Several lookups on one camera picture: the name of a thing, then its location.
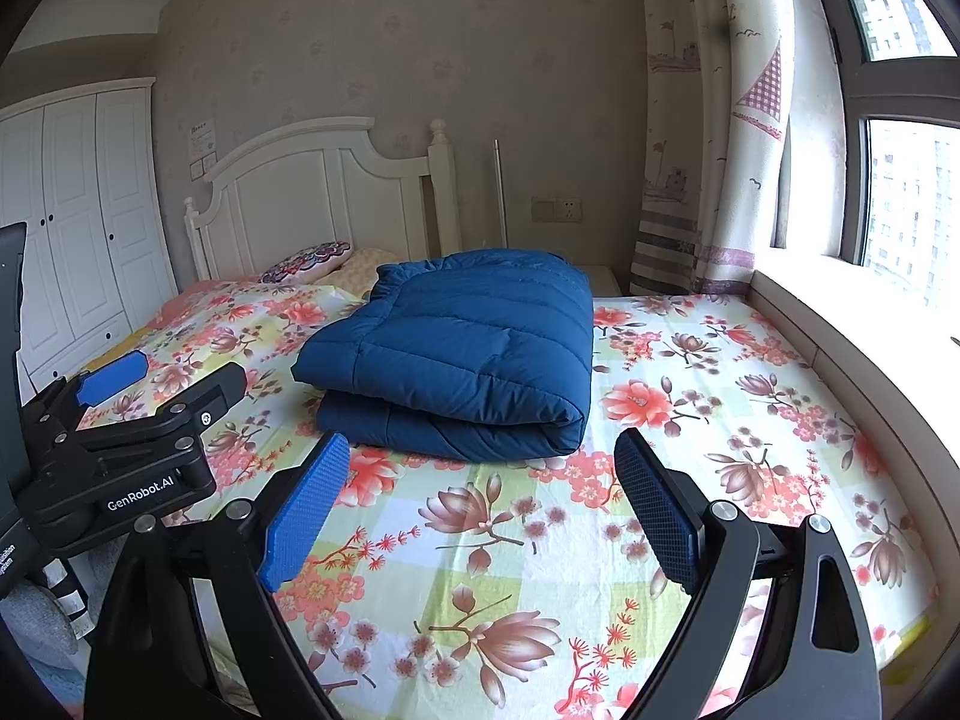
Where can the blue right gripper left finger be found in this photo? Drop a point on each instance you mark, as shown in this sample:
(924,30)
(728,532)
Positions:
(293,507)

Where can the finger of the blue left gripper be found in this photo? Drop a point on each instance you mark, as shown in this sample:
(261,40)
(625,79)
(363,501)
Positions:
(98,386)

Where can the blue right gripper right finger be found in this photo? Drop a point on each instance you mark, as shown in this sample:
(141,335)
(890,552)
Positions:
(667,507)

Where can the blue quilted down jacket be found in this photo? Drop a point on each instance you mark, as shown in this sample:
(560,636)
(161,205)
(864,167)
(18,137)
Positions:
(480,356)

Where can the grey gloved left hand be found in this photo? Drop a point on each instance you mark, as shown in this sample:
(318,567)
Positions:
(50,618)

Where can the floral bed quilt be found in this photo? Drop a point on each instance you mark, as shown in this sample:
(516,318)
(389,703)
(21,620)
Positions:
(442,589)

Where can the white wardrobe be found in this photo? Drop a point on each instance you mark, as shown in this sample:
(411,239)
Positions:
(78,170)

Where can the red blue patterned pillow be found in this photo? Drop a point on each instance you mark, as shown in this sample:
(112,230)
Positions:
(308,265)

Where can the white nightstand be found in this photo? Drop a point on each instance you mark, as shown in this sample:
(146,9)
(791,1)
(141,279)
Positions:
(602,282)

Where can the peach textured pillow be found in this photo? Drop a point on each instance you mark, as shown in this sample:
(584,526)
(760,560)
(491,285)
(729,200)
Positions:
(358,274)

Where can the white wooden headboard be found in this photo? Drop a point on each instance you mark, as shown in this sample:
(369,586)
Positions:
(322,180)

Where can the white window sill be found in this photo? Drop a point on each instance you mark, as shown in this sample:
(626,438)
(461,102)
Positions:
(901,355)

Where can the sailboat print curtain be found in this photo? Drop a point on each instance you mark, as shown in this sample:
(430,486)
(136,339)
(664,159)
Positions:
(719,89)

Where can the paper notice on wall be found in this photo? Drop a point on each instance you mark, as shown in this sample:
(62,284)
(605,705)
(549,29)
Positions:
(202,148)

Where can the wall socket panel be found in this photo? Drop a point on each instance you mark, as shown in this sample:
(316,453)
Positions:
(556,210)

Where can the window frame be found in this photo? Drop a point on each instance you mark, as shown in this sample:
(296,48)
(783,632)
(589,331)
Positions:
(897,63)

